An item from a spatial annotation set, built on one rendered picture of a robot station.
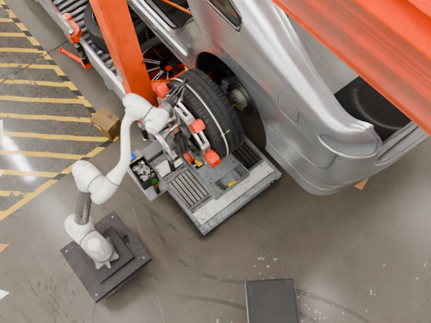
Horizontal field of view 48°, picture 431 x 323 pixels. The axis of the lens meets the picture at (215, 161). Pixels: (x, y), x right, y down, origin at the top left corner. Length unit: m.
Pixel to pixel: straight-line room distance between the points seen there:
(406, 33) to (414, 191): 3.33
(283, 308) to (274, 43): 1.81
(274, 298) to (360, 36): 2.66
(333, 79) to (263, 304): 1.65
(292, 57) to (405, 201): 2.03
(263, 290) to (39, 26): 3.61
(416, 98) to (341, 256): 3.07
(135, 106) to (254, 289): 1.53
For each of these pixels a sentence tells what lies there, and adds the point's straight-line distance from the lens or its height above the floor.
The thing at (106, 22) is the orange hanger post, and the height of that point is 1.71.
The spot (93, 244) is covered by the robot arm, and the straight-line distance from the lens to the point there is 3.51.
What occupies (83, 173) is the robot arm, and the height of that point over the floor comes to 1.12.
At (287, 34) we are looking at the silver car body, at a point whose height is 1.78.
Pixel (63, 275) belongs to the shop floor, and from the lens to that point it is 4.18.
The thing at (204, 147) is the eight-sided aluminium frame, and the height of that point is 0.97.
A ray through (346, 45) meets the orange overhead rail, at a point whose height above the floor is 3.00.
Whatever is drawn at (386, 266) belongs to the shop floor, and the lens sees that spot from 4.08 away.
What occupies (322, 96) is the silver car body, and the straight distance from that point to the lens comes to 2.60.
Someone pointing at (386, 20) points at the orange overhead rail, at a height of 3.01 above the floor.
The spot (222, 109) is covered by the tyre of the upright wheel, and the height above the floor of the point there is 1.12.
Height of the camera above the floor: 3.80
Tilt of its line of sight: 63 degrees down
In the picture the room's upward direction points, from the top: 8 degrees counter-clockwise
